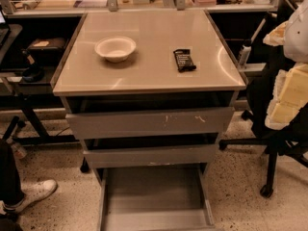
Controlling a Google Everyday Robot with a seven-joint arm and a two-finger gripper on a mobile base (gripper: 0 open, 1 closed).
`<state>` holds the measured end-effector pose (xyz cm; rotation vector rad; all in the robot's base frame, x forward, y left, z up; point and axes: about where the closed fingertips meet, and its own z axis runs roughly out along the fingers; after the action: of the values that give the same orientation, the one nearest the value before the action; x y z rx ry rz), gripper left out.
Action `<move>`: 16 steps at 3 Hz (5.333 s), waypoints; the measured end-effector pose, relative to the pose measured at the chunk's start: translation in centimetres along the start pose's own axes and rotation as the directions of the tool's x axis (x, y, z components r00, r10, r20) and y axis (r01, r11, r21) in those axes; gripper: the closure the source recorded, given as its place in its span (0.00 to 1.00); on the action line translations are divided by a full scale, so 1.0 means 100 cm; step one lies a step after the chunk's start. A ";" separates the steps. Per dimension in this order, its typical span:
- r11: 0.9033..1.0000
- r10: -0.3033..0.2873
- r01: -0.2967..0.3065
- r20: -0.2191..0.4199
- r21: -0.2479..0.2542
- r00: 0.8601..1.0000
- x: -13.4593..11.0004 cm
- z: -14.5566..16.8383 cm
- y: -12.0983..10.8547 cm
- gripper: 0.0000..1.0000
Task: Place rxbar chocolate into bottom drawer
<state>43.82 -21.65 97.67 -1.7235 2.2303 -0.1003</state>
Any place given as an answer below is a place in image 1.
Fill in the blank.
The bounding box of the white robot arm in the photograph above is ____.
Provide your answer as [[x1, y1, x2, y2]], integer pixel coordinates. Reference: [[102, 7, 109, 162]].
[[263, 0, 308, 130]]

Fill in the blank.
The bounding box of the black box with label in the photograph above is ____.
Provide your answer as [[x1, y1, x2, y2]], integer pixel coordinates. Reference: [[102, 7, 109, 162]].
[[27, 38, 66, 55]]

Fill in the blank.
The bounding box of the white sneaker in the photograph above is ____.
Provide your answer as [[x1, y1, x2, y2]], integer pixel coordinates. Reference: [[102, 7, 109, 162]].
[[1, 179, 58, 214]]

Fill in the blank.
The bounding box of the grey bottom drawer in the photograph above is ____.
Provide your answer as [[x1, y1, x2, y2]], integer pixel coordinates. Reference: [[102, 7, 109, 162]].
[[97, 165, 222, 231]]

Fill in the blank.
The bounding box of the black office chair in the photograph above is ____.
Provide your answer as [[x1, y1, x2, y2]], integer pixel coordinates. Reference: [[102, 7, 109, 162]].
[[219, 0, 308, 197]]

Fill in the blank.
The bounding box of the grey middle drawer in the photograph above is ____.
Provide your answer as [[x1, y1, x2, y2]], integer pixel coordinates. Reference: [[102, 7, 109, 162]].
[[82, 143, 218, 168]]

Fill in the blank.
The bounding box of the grey drawer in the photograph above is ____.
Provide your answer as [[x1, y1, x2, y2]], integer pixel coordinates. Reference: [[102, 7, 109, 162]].
[[82, 143, 218, 168], [66, 107, 234, 140], [97, 165, 222, 231]]

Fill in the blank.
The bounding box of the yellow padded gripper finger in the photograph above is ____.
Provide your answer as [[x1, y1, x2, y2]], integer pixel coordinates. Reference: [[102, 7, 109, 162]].
[[265, 63, 308, 130]]

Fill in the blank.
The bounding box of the grey drawer cabinet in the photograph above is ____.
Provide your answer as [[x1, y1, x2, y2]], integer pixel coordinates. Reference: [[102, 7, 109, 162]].
[[49, 9, 248, 231]]

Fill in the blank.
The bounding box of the black trouser leg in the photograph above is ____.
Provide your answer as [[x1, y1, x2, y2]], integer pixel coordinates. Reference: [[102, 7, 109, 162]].
[[0, 140, 24, 206]]

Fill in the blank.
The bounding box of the grey top drawer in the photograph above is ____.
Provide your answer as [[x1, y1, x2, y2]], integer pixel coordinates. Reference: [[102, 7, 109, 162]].
[[66, 107, 234, 140]]

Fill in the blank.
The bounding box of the white glue bottle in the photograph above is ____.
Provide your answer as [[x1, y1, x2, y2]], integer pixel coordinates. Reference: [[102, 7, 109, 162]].
[[238, 40, 251, 68]]

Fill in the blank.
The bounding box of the black rxbar chocolate bar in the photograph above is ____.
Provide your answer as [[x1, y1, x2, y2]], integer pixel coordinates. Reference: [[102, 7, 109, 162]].
[[173, 49, 196, 72]]

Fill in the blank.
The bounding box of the black round device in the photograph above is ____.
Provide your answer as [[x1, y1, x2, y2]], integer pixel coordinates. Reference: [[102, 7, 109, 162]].
[[22, 51, 44, 83]]

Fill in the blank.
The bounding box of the white paper bowl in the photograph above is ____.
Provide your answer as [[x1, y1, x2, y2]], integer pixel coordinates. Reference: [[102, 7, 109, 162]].
[[94, 36, 137, 63]]

